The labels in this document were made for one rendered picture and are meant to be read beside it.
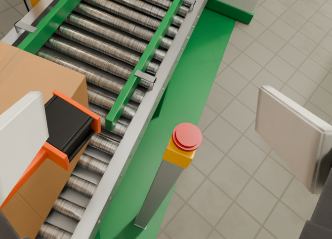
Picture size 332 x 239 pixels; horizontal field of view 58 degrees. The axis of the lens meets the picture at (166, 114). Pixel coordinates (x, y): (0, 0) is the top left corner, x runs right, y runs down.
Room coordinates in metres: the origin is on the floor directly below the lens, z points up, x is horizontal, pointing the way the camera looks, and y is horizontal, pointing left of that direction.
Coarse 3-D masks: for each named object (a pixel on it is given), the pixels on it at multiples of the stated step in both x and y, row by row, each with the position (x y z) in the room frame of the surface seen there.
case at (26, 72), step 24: (0, 48) 0.45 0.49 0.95; (0, 72) 0.38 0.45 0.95; (24, 72) 0.40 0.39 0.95; (48, 72) 0.42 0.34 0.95; (72, 72) 0.45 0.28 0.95; (0, 96) 0.31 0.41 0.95; (48, 96) 0.36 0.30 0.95; (72, 96) 0.38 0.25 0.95; (48, 168) 0.22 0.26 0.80; (72, 168) 0.31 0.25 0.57; (24, 192) 0.13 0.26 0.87; (48, 192) 0.18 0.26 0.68; (24, 216) 0.09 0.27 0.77
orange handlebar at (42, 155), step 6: (42, 150) 0.13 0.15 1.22; (36, 156) 0.12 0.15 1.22; (42, 156) 0.13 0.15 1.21; (36, 162) 0.11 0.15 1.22; (42, 162) 0.12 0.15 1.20; (30, 168) 0.10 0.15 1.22; (36, 168) 0.11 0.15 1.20; (24, 174) 0.09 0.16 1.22; (30, 174) 0.10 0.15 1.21; (18, 180) 0.08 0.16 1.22; (24, 180) 0.09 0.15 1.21; (18, 186) 0.08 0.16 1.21; (12, 192) 0.07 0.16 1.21; (6, 198) 0.06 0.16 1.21
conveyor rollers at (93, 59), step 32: (96, 0) 1.18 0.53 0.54; (128, 0) 1.26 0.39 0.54; (160, 0) 1.34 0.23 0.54; (64, 32) 0.91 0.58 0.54; (96, 32) 0.99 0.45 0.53; (128, 32) 1.07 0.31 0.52; (64, 64) 0.74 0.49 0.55; (96, 64) 0.80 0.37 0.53; (96, 96) 0.64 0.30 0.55; (96, 160) 0.37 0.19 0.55
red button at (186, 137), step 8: (176, 128) 0.34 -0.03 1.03; (184, 128) 0.35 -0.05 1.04; (192, 128) 0.35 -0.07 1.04; (176, 136) 0.32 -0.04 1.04; (184, 136) 0.33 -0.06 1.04; (192, 136) 0.33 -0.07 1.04; (200, 136) 0.34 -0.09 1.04; (176, 144) 0.30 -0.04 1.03; (184, 144) 0.31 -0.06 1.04; (192, 144) 0.31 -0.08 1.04; (200, 144) 0.32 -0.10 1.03
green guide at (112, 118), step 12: (180, 0) 1.29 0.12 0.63; (192, 0) 1.30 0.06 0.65; (168, 12) 1.16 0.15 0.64; (168, 24) 1.13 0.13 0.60; (156, 36) 0.99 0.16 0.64; (156, 48) 0.97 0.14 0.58; (144, 60) 0.83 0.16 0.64; (132, 72) 0.75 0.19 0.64; (132, 84) 0.69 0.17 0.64; (120, 96) 0.62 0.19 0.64; (120, 108) 0.57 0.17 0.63; (108, 120) 0.50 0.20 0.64
